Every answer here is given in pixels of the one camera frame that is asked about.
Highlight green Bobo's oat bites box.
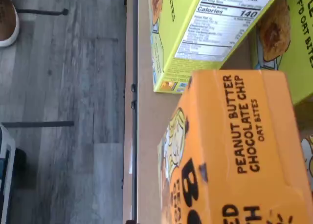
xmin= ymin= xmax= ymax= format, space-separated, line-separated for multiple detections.
xmin=148 ymin=0 xmax=279 ymax=94
xmin=251 ymin=0 xmax=313 ymax=107

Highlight brown shoe with white sole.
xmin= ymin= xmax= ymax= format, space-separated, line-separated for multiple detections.
xmin=0 ymin=0 xmax=20 ymax=48

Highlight white plastic device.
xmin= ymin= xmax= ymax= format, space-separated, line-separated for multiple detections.
xmin=0 ymin=123 xmax=16 ymax=224

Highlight black furniture leg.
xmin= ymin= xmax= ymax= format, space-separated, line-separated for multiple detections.
xmin=16 ymin=7 xmax=69 ymax=16
xmin=1 ymin=120 xmax=75 ymax=128

